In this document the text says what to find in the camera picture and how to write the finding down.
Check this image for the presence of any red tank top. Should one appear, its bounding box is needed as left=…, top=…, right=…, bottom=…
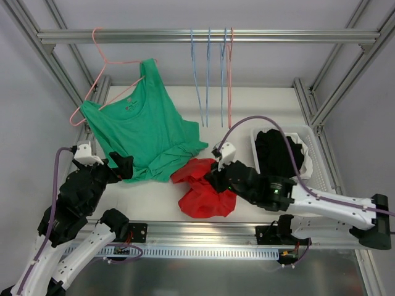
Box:
left=170, top=158, right=236, bottom=219

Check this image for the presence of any black tank top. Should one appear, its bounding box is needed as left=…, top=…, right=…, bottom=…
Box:
left=255, top=129, right=296, bottom=178

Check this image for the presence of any green tank top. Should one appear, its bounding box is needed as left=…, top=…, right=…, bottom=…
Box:
left=81, top=59, right=208, bottom=183

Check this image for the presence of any pink hanger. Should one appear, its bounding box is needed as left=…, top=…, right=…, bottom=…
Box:
left=226, top=28, right=234, bottom=129
left=69, top=27, right=144, bottom=126

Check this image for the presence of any blue hanger of white top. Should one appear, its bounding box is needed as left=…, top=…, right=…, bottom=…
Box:
left=219, top=28, right=227, bottom=127

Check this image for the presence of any blue hanger of black top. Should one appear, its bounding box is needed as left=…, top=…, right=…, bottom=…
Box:
left=206, top=28, right=211, bottom=127

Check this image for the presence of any blue hanger of red top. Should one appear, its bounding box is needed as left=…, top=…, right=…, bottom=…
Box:
left=190, top=28, right=204, bottom=127

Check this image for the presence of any white tank top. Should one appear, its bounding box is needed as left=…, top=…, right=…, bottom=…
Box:
left=285, top=133, right=314, bottom=179

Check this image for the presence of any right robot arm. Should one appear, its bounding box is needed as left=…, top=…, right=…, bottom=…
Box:
left=204, top=161, right=391, bottom=250

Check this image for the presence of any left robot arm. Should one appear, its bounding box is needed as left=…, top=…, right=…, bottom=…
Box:
left=1, top=152, right=133, bottom=295

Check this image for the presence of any white plastic basket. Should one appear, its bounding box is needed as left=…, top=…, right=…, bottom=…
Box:
left=251, top=125, right=331, bottom=191

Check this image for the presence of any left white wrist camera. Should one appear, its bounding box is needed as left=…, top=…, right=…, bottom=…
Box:
left=73, top=140, right=104, bottom=166

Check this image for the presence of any aluminium frame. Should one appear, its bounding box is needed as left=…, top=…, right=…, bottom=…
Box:
left=1, top=1, right=394, bottom=289

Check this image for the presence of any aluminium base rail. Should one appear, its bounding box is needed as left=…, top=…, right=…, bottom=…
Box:
left=83, top=220, right=356, bottom=247

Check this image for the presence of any white slotted cable duct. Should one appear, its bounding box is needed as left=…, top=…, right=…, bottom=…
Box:
left=64, top=245, right=280, bottom=260

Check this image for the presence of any aluminium hanging rail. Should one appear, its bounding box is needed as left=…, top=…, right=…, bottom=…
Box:
left=37, top=28, right=381, bottom=44

